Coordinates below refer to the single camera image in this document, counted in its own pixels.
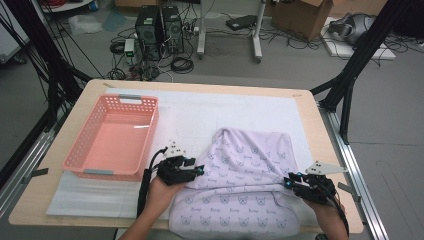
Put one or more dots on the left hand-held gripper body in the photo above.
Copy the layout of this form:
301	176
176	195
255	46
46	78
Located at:
173	173

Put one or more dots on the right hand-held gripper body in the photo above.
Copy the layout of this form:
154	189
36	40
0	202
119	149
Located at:
315	190

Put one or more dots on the lilac printed fleece blanket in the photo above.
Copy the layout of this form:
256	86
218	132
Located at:
243	166

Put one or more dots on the person's left hand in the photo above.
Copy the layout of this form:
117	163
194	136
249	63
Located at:
160	198

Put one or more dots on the person's right hand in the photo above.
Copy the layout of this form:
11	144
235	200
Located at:
328	215

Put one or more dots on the white grid mat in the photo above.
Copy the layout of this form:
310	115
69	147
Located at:
200	113

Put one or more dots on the pink plastic basket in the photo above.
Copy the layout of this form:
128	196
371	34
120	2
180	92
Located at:
116	140

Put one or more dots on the small white power unit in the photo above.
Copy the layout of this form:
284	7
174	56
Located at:
129	48

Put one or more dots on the wooden desk with white legs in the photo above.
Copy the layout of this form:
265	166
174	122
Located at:
201	33

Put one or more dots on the black computer tower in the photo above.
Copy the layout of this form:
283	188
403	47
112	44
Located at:
172	30
148	31

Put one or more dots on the black flat device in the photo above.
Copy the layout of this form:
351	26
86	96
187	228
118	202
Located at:
241	22

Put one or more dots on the white foam board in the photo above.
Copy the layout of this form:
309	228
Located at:
383	53

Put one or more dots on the grey helmet-shaped device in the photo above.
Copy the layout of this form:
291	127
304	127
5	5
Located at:
353	28

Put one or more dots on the large open cardboard box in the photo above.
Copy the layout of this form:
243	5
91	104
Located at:
300	16

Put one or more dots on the pale blue sheet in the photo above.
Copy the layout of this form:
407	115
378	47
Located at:
113	20

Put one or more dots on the clear plastic bag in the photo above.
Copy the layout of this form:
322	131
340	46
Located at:
85	24

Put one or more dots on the round white table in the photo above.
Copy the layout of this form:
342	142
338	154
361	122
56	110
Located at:
66	6

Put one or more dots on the white cabinet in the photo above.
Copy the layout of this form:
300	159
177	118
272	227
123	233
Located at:
10	36

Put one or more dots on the grey metal bracket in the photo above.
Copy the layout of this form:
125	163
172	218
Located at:
36	173
350	190

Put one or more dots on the black metal frame post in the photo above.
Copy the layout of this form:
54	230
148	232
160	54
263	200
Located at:
43	50
363	50

